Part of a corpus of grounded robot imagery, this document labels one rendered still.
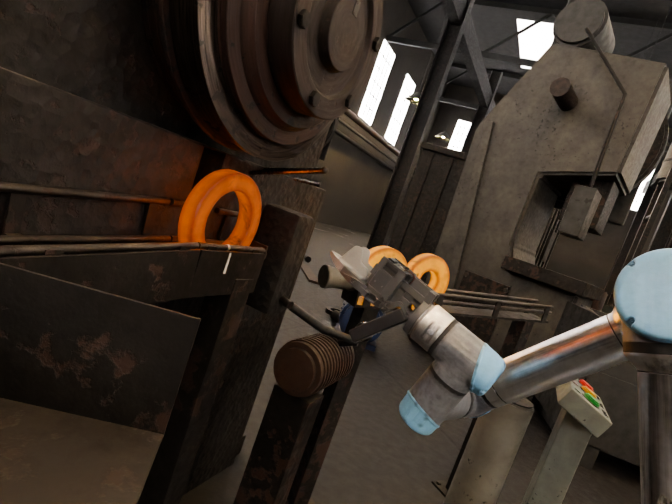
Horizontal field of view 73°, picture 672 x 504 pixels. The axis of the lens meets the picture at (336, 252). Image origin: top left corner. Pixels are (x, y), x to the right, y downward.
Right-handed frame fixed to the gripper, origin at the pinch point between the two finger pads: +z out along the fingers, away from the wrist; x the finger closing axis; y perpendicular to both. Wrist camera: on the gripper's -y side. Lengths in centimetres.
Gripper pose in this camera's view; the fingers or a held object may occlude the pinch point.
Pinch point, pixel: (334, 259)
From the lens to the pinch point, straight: 86.8
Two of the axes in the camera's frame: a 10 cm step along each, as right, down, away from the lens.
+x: -4.1, -0.6, -9.1
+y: 5.7, -8.0, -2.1
